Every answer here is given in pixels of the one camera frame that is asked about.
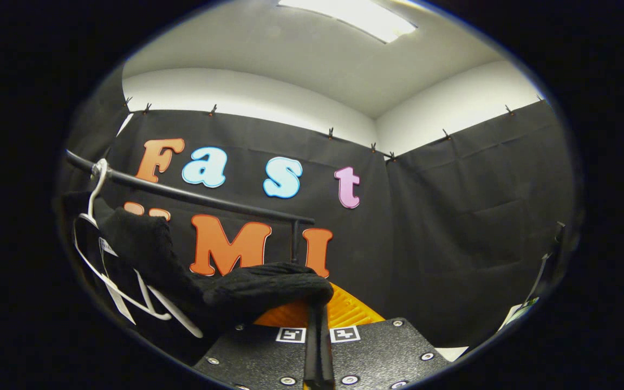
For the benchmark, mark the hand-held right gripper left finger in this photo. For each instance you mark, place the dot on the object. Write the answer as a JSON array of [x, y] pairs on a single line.
[[312, 357]]

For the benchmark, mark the white plastic clothes hanger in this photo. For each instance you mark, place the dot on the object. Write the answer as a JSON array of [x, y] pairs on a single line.
[[102, 170]]

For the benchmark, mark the ceiling light panel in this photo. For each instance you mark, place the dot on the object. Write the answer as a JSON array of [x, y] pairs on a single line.
[[355, 16]]

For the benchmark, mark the black backdrop cloth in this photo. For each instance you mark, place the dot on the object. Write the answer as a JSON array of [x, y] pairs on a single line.
[[453, 216]]

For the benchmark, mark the white cabinet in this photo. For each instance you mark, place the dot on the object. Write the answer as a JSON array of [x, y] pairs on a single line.
[[453, 353]]

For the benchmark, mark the black jacket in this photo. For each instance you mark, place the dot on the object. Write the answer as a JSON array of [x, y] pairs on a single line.
[[149, 244]]

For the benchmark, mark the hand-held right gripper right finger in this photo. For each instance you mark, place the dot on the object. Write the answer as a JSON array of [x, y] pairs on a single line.
[[327, 357]]

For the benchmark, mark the black clothes rail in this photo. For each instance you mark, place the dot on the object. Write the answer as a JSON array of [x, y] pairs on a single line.
[[193, 196]]

